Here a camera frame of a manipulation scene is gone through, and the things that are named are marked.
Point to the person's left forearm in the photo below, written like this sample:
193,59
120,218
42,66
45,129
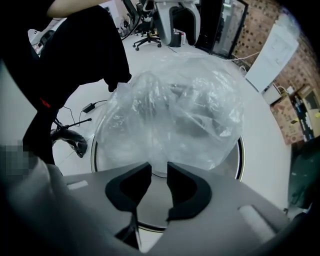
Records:
70,8

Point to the person in black clothes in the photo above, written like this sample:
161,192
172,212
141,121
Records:
75,55

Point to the black office chair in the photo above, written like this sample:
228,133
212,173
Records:
147,32

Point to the brown cardboard box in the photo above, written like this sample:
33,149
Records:
285,120

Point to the grey waste bin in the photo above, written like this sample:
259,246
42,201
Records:
272,95

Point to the stainless steel bucket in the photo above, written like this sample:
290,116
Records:
157,200
175,112

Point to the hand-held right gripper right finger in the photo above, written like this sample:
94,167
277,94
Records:
212,225

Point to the black glass-door cabinet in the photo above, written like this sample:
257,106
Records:
222,27

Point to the black cylindrical container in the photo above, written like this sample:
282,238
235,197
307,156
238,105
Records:
176,40

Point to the grey arched plastic frame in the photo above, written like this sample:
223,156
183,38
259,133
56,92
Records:
165,20

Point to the green cloth-covered object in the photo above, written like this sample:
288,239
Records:
305,175

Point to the white water dispenser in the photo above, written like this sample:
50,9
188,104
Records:
271,57

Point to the person's right black shoe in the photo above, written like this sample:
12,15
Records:
72,142

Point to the black power adapter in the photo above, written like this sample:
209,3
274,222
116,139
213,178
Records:
89,107

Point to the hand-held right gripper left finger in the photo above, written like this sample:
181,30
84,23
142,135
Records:
100,220

